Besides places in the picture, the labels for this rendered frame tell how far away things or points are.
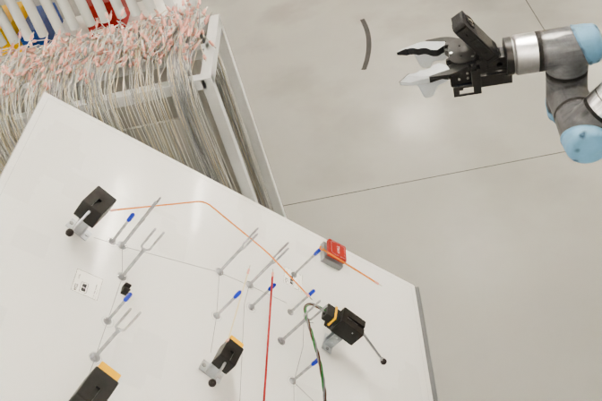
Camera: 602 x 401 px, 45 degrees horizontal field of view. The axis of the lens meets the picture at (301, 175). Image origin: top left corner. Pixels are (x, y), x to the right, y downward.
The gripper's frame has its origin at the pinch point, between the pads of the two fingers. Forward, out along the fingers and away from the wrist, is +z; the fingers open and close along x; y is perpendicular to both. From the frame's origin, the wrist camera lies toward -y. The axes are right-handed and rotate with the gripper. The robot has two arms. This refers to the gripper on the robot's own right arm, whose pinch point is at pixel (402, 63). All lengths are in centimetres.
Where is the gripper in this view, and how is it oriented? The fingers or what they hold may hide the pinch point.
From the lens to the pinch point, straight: 139.3
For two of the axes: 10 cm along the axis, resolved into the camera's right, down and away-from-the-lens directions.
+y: 2.3, 6.6, 7.1
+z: -9.7, 1.3, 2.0
